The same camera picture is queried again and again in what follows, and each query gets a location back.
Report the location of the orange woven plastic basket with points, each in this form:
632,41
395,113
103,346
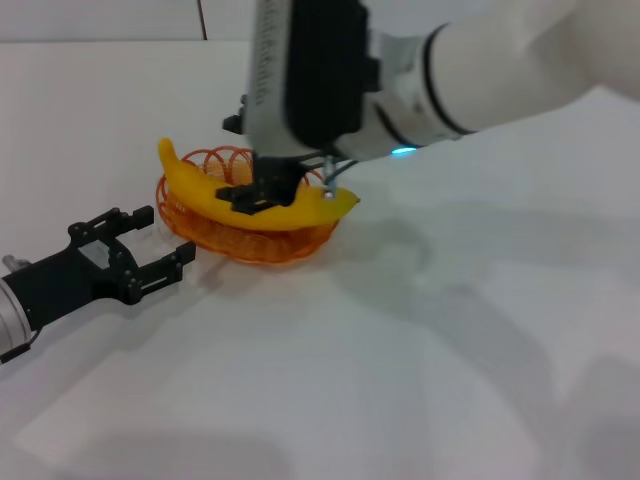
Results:
250,247

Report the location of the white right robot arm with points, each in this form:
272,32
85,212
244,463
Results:
500,75

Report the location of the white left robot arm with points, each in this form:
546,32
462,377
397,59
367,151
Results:
10,315

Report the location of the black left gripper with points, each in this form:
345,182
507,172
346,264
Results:
65,282

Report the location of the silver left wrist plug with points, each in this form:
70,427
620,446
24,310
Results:
12,261

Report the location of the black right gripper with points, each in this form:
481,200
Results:
330,75

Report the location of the yellow banana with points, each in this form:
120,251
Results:
195,192

